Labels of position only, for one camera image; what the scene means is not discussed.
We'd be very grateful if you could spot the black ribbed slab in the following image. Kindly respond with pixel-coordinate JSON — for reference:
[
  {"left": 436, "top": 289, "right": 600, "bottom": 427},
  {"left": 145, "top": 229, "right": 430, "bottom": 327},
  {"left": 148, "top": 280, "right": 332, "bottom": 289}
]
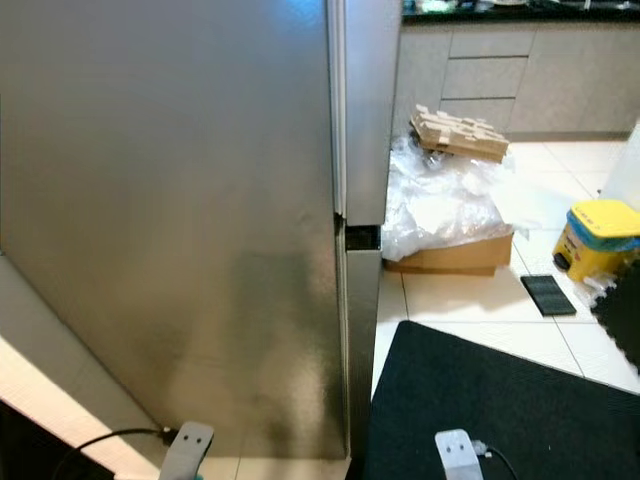
[{"left": 520, "top": 274, "right": 578, "bottom": 319}]

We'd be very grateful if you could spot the yellow and blue bin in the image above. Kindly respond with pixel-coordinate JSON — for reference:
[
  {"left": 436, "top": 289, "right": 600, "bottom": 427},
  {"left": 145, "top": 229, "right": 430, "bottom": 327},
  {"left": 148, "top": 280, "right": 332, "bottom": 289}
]
[{"left": 552, "top": 199, "right": 640, "bottom": 283}]

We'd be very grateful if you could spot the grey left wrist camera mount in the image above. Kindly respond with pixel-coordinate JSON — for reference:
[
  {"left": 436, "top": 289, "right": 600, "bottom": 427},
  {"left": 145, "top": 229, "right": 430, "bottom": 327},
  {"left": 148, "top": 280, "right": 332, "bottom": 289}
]
[{"left": 157, "top": 421, "right": 215, "bottom": 480}]

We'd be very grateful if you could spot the crumpled clear plastic wrap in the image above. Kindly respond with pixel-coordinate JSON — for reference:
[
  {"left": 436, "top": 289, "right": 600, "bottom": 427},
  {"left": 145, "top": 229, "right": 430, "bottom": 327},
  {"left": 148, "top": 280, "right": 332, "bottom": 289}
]
[{"left": 380, "top": 135, "right": 516, "bottom": 263}]

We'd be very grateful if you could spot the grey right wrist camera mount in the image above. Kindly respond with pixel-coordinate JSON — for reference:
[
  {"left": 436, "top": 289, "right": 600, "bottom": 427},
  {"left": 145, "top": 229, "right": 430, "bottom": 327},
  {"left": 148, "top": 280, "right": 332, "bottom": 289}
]
[{"left": 434, "top": 429, "right": 487, "bottom": 480}]

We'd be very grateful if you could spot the cardboard packing tray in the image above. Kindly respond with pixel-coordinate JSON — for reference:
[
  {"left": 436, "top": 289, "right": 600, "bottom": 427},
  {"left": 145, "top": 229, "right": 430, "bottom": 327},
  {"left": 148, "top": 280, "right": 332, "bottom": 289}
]
[{"left": 408, "top": 105, "right": 511, "bottom": 164}]

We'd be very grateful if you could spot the silver fridge door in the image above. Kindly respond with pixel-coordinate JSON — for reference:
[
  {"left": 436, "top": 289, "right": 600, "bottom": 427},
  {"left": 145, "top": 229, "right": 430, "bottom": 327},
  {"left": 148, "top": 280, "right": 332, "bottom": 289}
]
[{"left": 0, "top": 213, "right": 383, "bottom": 466}]

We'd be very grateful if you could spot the black foam puzzle mat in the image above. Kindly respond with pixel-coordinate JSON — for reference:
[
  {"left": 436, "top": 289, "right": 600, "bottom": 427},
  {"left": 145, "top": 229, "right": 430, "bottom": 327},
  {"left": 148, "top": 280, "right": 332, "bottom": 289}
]
[{"left": 592, "top": 268, "right": 640, "bottom": 376}]

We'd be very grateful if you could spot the brown cardboard box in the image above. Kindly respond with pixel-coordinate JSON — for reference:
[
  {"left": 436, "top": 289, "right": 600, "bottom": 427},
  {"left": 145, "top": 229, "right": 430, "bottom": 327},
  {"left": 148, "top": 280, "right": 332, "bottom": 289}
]
[{"left": 382, "top": 232, "right": 514, "bottom": 278}]

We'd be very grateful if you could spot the black kitchen countertop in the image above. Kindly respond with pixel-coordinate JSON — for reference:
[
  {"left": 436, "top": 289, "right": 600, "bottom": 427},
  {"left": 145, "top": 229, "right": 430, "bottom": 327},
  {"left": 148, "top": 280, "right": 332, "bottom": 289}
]
[{"left": 402, "top": 0, "right": 640, "bottom": 23}]

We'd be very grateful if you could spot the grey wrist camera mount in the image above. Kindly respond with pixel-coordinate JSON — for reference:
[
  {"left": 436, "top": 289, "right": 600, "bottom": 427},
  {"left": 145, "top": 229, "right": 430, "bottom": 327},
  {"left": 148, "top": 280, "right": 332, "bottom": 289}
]
[
  {"left": 157, "top": 421, "right": 215, "bottom": 480},
  {"left": 434, "top": 429, "right": 487, "bottom": 480}
]

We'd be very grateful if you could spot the grey kitchen cabinet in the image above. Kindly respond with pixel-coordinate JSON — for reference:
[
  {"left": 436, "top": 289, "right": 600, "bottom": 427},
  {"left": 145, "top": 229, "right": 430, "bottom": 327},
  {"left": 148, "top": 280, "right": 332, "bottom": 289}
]
[{"left": 390, "top": 20, "right": 640, "bottom": 141}]

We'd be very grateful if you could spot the silver grey fridge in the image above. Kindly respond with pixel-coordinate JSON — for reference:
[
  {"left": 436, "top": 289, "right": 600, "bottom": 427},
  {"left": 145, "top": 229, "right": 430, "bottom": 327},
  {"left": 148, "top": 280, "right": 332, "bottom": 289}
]
[{"left": 0, "top": 0, "right": 403, "bottom": 466}]

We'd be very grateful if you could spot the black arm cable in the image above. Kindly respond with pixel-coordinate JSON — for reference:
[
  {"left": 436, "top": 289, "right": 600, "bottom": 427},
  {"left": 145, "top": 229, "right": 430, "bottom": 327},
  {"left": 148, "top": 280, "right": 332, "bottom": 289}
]
[
  {"left": 472, "top": 442, "right": 521, "bottom": 480},
  {"left": 52, "top": 427, "right": 176, "bottom": 480}
]

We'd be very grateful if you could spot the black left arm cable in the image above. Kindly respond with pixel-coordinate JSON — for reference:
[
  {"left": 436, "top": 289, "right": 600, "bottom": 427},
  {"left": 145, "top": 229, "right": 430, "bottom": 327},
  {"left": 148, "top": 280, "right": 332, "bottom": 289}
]
[{"left": 52, "top": 427, "right": 176, "bottom": 480}]

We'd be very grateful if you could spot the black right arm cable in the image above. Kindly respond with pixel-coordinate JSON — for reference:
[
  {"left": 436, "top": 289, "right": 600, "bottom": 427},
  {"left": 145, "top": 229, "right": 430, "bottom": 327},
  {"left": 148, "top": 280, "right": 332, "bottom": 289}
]
[{"left": 472, "top": 442, "right": 521, "bottom": 480}]

